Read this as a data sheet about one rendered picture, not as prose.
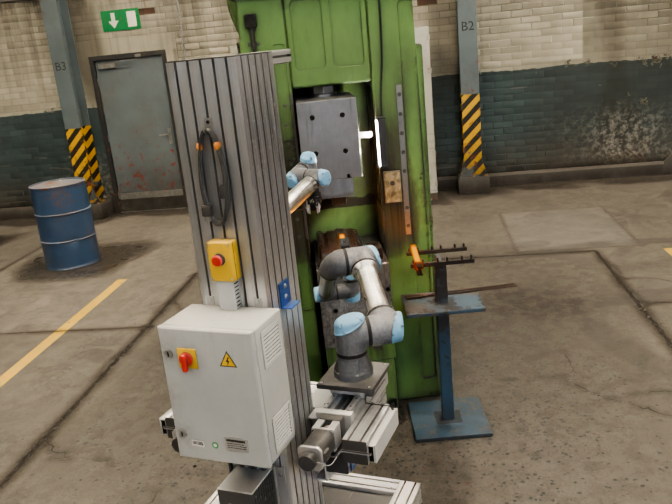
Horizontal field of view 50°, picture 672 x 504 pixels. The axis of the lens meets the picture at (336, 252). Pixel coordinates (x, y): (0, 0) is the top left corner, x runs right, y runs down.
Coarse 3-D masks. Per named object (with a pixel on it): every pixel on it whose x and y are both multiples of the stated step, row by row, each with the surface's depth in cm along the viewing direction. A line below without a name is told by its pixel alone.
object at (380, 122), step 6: (378, 0) 354; (378, 120) 368; (384, 120) 368; (378, 126) 369; (384, 126) 369; (378, 132) 370; (384, 132) 370; (378, 138) 371; (384, 138) 371; (378, 144) 372; (384, 144) 372; (378, 150) 374; (384, 150) 372; (384, 156) 373; (384, 162) 374
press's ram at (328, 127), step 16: (304, 96) 391; (336, 96) 369; (352, 96) 359; (304, 112) 354; (320, 112) 355; (336, 112) 355; (352, 112) 356; (304, 128) 357; (320, 128) 357; (336, 128) 357; (352, 128) 358; (304, 144) 359; (320, 144) 359; (336, 144) 360; (352, 144) 360; (320, 160) 361; (336, 160) 362; (352, 160) 362; (336, 176) 364; (352, 176) 365
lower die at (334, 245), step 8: (328, 232) 412; (336, 232) 406; (344, 232) 405; (320, 240) 401; (328, 240) 395; (336, 240) 394; (352, 240) 390; (320, 248) 401; (328, 248) 384; (336, 248) 379
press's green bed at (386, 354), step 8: (392, 344) 386; (328, 352) 385; (368, 352) 386; (376, 352) 386; (384, 352) 387; (392, 352) 387; (328, 360) 386; (376, 360) 389; (384, 360) 389; (392, 360) 389; (328, 368) 432; (392, 368) 390; (392, 376) 392; (392, 384) 393; (392, 392) 394; (392, 400) 402
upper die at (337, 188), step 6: (348, 174) 375; (336, 180) 365; (342, 180) 365; (348, 180) 365; (324, 186) 365; (330, 186) 365; (336, 186) 366; (342, 186) 366; (348, 186) 366; (324, 192) 366; (330, 192) 366; (336, 192) 367; (342, 192) 367; (348, 192) 367; (324, 198) 367
